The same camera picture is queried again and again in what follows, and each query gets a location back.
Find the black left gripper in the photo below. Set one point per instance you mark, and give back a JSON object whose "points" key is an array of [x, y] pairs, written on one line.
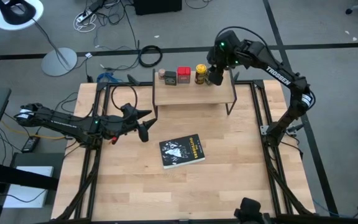
{"points": [[132, 121]]}

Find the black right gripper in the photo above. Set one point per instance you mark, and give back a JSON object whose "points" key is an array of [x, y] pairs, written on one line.
{"points": [[217, 74]]}

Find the yellow lid onion spice jar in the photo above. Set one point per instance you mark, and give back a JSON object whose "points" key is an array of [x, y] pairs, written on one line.
{"points": [[200, 74]]}

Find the red lid patterned spice tin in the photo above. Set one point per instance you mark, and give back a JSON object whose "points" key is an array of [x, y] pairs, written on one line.
{"points": [[184, 74]]}

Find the dark green pepper tin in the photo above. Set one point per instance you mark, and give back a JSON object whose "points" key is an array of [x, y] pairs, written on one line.
{"points": [[170, 78]]}

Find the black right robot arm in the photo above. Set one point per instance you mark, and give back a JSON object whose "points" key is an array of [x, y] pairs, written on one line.
{"points": [[278, 76]]}

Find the red clip on left arm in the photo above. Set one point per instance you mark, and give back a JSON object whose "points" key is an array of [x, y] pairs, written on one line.
{"points": [[114, 140]]}

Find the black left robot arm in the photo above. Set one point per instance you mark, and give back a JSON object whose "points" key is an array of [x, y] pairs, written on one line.
{"points": [[67, 123]]}

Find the black paperback book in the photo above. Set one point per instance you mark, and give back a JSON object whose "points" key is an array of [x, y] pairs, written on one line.
{"points": [[180, 151]]}

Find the black box on floor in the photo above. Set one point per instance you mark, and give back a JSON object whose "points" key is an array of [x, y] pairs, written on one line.
{"points": [[157, 6]]}

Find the floor lamp with round base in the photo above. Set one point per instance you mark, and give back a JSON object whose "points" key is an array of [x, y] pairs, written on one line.
{"points": [[59, 62]]}

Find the grey cabinet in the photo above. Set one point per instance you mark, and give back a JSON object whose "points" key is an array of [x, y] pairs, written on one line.
{"points": [[39, 158]]}

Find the black power adapter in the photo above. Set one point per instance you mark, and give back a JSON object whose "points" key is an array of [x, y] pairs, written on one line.
{"points": [[30, 144]]}

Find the white power strip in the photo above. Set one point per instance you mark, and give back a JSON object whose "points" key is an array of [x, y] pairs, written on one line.
{"points": [[84, 16]]}

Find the white box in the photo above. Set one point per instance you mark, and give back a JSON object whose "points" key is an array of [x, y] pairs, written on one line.
{"points": [[26, 186]]}

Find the black desk crossbar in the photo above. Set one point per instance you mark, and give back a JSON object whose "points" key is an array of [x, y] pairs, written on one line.
{"points": [[11, 175]]}

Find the wooden shelf black metal frame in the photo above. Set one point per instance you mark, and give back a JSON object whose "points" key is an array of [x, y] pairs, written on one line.
{"points": [[191, 95]]}

